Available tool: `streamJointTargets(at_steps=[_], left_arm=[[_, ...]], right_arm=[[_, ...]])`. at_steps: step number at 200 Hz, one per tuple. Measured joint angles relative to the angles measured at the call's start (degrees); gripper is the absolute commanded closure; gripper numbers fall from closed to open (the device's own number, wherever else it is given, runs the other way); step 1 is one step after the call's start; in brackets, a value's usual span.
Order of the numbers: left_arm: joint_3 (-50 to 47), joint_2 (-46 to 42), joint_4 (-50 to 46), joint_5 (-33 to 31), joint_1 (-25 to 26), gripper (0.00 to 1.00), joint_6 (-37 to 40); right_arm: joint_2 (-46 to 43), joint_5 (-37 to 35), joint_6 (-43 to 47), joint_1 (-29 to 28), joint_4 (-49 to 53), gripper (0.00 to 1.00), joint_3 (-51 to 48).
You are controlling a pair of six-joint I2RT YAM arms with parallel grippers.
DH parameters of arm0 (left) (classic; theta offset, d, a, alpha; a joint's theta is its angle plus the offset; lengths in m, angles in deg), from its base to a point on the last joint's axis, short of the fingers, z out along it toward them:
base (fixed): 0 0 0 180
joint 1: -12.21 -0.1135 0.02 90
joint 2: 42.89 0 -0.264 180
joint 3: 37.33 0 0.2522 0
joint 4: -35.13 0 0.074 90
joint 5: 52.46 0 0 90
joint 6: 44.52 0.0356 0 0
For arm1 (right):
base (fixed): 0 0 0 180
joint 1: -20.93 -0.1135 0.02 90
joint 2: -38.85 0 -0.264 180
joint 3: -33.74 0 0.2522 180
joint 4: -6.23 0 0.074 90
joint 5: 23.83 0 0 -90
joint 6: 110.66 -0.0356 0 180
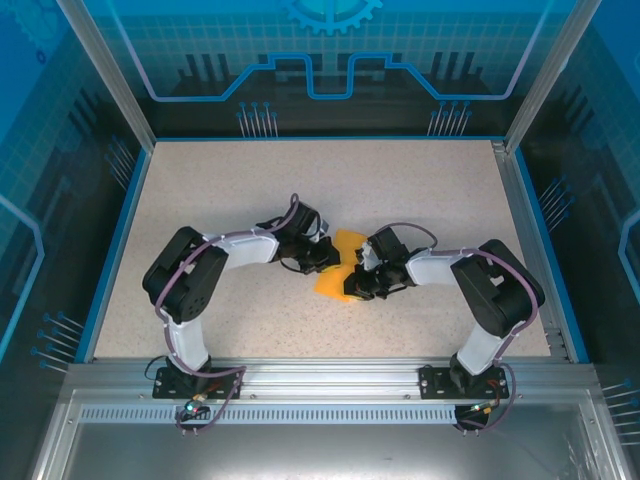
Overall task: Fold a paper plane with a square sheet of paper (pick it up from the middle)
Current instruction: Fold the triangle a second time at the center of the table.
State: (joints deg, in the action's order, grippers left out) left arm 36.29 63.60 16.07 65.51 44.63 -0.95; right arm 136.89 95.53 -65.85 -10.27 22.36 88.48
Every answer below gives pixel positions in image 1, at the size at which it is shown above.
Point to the orange cloth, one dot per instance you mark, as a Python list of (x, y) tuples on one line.
[(330, 287)]

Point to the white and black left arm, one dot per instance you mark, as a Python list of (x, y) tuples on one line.
[(200, 295)]

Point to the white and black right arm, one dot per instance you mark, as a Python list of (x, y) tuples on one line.
[(500, 300)]

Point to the grey metal tray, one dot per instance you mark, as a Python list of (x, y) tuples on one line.
[(320, 450)]

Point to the aluminium side channel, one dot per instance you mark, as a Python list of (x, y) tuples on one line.
[(520, 200)]

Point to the small connector plug with LED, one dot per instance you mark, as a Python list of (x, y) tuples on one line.
[(192, 407), (484, 407)]

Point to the blue table edge trim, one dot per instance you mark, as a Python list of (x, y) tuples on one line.
[(116, 260)]

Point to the aluminium front rail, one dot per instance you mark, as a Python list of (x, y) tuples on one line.
[(325, 380)]

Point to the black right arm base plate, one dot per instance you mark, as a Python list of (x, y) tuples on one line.
[(435, 385)]

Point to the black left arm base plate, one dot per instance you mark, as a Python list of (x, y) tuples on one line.
[(170, 387)]

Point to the aluminium corner post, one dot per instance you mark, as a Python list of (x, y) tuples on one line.
[(110, 75), (546, 75)]

